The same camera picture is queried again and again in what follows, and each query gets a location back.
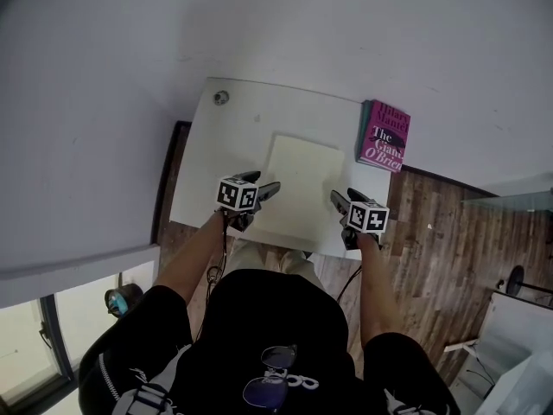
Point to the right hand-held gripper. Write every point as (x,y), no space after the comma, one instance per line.
(367,216)

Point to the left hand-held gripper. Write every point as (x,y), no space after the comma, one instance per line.
(237,195)

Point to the cream square board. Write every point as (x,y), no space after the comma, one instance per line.
(302,188)

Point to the person's right forearm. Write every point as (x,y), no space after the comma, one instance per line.
(378,292)

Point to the person's left forearm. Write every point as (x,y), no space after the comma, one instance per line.
(190,257)

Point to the person's brown shoe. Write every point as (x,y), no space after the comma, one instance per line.
(307,255)

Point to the magenta book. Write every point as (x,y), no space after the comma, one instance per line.
(384,138)

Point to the person's beige trousers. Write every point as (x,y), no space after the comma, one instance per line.
(255,255)

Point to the person's black shirt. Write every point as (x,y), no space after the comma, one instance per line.
(268,309)

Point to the frosted glass door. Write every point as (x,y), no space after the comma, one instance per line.
(510,201)

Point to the black round floor stand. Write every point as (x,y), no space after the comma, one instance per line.
(515,280)

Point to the white side table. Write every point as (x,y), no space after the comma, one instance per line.
(510,331)

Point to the dark sunglasses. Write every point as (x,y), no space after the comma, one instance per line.
(265,393)

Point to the black window frame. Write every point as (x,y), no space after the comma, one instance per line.
(54,340)

